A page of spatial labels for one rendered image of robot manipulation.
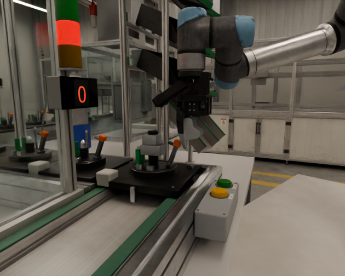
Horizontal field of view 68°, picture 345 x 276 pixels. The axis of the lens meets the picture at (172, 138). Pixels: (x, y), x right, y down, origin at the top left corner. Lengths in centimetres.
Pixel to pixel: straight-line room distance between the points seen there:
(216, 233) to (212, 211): 4
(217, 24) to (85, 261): 58
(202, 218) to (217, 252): 9
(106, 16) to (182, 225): 185
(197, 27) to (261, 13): 890
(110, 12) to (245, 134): 333
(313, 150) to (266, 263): 419
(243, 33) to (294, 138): 408
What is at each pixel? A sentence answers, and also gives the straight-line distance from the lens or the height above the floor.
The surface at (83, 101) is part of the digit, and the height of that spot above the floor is 119.
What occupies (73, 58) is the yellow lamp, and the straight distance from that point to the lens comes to 63.
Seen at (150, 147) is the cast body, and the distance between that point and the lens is 74.
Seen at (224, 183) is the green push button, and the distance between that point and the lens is 70.
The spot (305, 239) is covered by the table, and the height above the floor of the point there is 86.
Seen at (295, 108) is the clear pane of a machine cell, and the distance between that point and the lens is 466.
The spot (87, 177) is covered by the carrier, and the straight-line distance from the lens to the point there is 77.
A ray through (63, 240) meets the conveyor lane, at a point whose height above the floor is 92.
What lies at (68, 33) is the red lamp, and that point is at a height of 133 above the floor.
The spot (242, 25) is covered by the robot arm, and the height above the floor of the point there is 136.
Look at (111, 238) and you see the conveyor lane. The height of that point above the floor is 92.
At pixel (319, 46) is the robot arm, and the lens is 90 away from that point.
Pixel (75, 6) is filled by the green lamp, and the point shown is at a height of 139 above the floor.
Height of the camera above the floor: 121
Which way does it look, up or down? 10 degrees down
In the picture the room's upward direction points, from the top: straight up
